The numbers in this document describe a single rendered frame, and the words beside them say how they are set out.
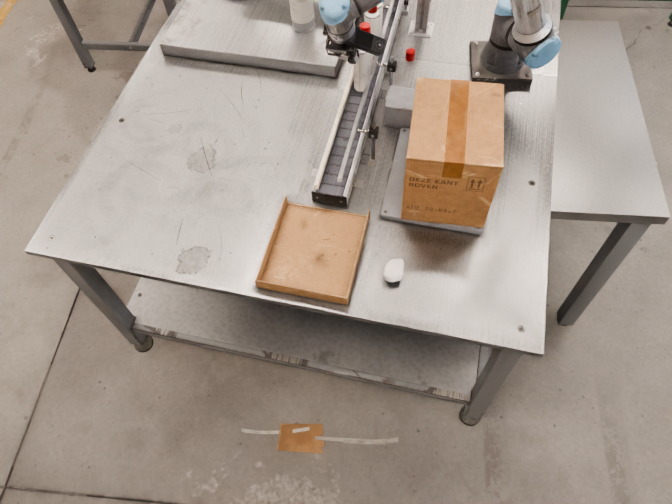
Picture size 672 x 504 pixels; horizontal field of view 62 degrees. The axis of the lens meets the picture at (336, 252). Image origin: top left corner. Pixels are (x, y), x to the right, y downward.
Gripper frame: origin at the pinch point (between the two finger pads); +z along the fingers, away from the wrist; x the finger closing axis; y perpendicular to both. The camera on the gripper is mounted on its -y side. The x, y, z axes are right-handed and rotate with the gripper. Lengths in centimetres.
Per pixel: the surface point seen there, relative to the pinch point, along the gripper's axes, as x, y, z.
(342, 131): 20.7, 1.9, 9.4
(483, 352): 84, -60, 48
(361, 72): 0.4, 0.0, 11.2
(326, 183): 39.3, 1.4, -1.5
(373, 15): -19.5, 0.4, 13.7
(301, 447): 135, -1, 44
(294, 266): 65, 4, -11
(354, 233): 53, -10, -4
